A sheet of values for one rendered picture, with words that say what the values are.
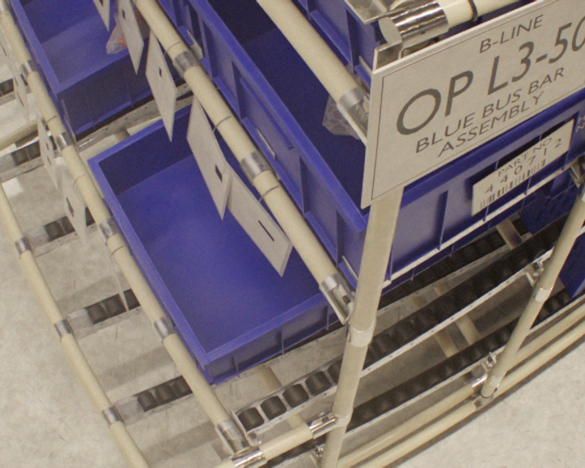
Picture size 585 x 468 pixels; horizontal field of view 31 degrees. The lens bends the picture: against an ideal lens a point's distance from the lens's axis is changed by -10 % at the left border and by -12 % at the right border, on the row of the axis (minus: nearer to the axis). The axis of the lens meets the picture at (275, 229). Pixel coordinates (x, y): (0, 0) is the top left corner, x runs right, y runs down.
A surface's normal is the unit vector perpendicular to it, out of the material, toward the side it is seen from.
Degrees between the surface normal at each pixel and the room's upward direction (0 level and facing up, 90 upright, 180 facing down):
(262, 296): 3
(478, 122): 90
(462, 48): 90
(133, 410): 11
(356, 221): 5
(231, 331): 3
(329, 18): 98
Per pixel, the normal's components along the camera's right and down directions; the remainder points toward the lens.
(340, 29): -0.86, 0.50
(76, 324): 0.17, -0.53
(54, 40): -0.04, -0.44
